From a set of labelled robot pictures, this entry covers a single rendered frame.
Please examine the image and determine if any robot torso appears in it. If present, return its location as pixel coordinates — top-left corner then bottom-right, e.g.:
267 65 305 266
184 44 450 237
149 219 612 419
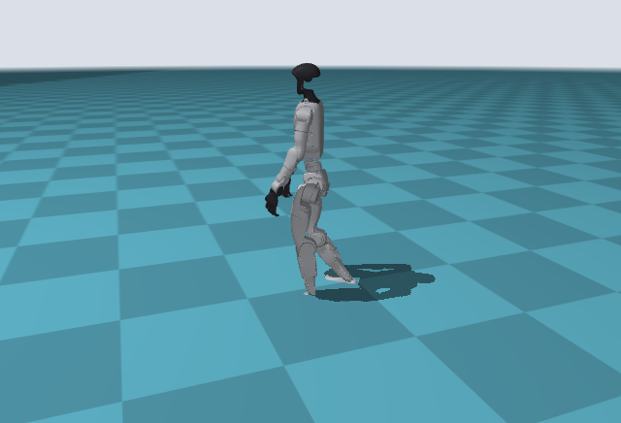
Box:
293 98 328 194

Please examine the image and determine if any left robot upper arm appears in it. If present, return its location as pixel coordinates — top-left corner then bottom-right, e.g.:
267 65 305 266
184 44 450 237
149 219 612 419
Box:
287 107 313 162

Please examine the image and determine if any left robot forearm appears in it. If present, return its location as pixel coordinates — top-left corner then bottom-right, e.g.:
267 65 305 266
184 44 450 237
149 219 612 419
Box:
271 148 298 193

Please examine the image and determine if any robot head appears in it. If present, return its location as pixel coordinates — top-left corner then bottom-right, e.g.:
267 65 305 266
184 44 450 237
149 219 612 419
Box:
292 63 320 104

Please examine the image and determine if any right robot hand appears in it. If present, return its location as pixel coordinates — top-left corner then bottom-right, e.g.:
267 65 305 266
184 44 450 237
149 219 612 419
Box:
281 172 294 198

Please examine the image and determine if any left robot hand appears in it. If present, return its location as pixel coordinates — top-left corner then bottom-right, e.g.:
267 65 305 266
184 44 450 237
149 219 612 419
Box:
265 186 283 216

